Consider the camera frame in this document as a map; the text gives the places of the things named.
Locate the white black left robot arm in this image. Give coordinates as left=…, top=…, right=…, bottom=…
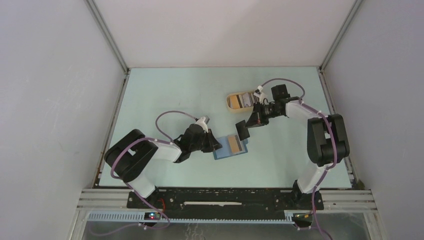
left=103, top=123, right=223, bottom=208

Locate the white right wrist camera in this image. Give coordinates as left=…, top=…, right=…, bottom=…
left=253, top=85, right=268, bottom=104

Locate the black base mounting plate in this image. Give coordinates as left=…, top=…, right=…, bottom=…
left=126, top=187, right=324, bottom=220

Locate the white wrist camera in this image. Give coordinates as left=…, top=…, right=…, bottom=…
left=253, top=85, right=268, bottom=104
left=195, top=115, right=210, bottom=132

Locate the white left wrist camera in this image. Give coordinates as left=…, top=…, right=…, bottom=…
left=195, top=115, right=210, bottom=132

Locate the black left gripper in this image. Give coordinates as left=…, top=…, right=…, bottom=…
left=189, top=129, right=222, bottom=153

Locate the grey cable duct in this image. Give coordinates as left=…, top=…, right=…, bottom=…
left=86, top=210, right=313, bottom=224

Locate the stack of cards in tray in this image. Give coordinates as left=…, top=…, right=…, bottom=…
left=240, top=92, right=256, bottom=108

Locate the orange card with black stripe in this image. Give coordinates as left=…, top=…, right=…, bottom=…
left=228, top=94, right=243, bottom=110

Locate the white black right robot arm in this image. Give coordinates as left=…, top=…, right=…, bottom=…
left=237, top=84, right=350, bottom=209

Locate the aluminium frame rail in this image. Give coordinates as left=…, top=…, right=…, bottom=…
left=77, top=187, right=377, bottom=213

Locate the orange striped card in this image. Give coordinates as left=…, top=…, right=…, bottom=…
left=227, top=135, right=247, bottom=155

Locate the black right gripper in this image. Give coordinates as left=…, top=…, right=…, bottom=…
left=244, top=101, right=282, bottom=129

